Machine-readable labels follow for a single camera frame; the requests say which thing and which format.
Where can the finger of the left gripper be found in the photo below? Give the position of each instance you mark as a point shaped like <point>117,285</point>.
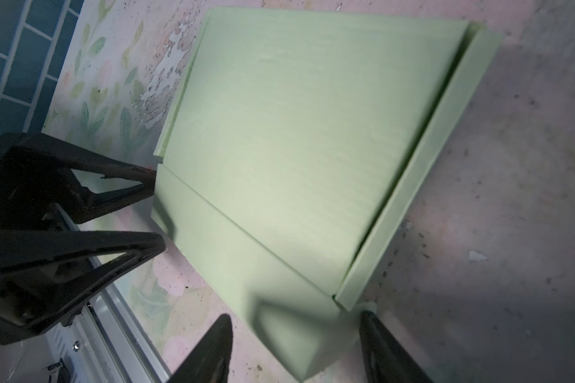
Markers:
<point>55,161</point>
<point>86,268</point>

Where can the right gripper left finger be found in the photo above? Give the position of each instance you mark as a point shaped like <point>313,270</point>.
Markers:
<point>210,359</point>

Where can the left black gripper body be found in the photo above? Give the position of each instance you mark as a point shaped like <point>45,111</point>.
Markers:
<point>29,226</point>

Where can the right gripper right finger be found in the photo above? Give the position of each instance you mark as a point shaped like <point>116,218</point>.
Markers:
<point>385,360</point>

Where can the light green paper box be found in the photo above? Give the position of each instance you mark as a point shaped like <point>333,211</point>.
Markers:
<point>292,152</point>

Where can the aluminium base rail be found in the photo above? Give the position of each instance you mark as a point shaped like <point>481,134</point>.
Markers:
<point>106,343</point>

